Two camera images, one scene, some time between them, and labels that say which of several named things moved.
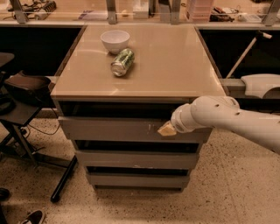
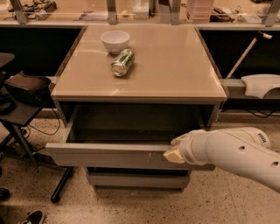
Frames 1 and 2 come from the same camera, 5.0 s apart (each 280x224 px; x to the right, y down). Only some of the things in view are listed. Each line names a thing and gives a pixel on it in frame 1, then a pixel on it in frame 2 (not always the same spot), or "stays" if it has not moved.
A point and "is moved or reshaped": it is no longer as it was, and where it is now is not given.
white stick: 258,34 stays
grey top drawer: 124,129 is moved or reshaped
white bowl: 115,40 stays
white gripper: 177,122 → 186,150
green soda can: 122,62 stays
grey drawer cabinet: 117,87 stays
